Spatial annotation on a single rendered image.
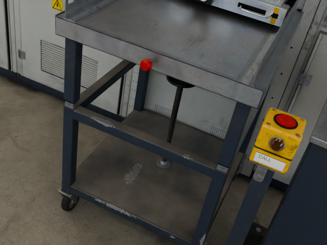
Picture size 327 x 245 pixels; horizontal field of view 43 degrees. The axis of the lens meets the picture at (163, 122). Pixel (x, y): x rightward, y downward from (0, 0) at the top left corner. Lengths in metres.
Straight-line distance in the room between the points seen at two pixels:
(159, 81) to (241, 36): 0.75
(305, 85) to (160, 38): 0.77
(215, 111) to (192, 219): 0.58
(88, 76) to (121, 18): 0.92
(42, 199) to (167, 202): 0.53
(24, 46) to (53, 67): 0.19
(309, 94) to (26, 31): 1.42
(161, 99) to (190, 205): 0.62
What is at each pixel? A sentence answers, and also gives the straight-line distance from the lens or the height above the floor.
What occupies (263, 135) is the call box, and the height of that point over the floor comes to 0.88.
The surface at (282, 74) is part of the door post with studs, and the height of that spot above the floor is 0.58.
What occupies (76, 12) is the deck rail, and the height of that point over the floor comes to 0.85.
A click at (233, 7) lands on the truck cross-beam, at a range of 1.44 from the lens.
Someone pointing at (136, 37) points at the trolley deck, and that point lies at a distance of 1.18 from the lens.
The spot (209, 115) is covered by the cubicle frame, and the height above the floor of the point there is 0.26.
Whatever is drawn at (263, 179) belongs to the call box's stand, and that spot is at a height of 0.75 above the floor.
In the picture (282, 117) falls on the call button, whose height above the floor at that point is 0.91.
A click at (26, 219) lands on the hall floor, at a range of 1.76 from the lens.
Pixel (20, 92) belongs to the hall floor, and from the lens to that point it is 2.44.
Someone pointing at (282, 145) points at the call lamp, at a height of 0.88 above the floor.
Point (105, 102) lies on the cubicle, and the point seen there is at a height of 0.11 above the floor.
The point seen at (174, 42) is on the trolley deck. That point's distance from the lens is 1.19.
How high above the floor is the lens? 1.35
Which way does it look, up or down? 36 degrees down
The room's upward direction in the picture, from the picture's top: 12 degrees clockwise
